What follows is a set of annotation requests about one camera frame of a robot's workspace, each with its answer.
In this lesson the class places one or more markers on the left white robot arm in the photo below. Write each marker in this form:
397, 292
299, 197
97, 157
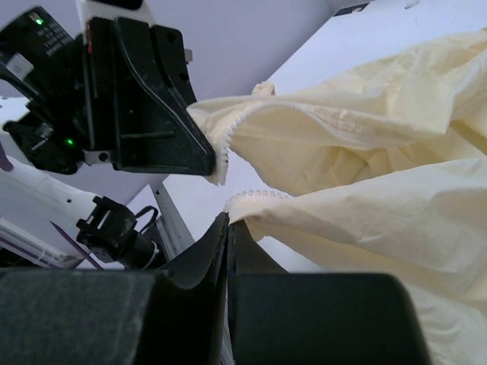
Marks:
101, 224

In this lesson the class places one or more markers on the cream yellow jacket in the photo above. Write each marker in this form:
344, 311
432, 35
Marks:
380, 168

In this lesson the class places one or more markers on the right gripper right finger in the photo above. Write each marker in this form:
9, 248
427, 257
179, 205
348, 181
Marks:
278, 317

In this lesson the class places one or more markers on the aluminium table frame rail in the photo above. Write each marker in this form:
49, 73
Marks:
174, 233

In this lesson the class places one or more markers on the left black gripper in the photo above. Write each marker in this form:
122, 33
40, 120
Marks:
154, 131

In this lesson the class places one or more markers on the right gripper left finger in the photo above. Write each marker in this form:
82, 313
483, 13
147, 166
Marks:
172, 315

